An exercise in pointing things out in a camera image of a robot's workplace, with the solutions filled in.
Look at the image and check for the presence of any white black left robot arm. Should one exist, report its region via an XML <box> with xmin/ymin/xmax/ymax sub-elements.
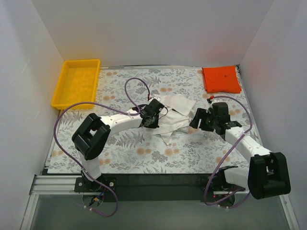
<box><xmin>72</xmin><ymin>98</ymin><xmax>196</xmax><ymax>192</ymax></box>

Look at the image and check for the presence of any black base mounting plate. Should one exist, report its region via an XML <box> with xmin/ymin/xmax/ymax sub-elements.
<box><xmin>74</xmin><ymin>172</ymin><xmax>246</xmax><ymax>207</ymax></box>

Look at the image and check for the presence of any yellow plastic tray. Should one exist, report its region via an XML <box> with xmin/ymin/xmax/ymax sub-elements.
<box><xmin>51</xmin><ymin>59</ymin><xmax>100</xmax><ymax>110</ymax></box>

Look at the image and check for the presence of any folded orange t-shirt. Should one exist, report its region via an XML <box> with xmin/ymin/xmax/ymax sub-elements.
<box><xmin>202</xmin><ymin>66</ymin><xmax>241</xmax><ymax>93</ymax></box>

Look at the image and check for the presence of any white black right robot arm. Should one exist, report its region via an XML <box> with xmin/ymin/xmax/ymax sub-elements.
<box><xmin>205</xmin><ymin>102</ymin><xmax>291</xmax><ymax>199</ymax></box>

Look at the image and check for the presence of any aluminium frame rail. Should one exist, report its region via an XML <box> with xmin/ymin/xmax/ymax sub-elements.
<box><xmin>21</xmin><ymin>175</ymin><xmax>299</xmax><ymax>230</ymax></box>

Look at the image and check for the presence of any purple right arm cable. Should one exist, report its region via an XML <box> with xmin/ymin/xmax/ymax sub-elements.
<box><xmin>203</xmin><ymin>95</ymin><xmax>254</xmax><ymax>210</ymax></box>

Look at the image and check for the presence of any white t-shirt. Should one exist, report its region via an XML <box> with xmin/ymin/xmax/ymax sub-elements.
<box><xmin>149</xmin><ymin>94</ymin><xmax>196</xmax><ymax>145</ymax></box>

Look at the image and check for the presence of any floral patterned table mat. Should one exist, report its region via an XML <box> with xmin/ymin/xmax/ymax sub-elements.
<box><xmin>46</xmin><ymin>68</ymin><xmax>248</xmax><ymax>174</ymax></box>

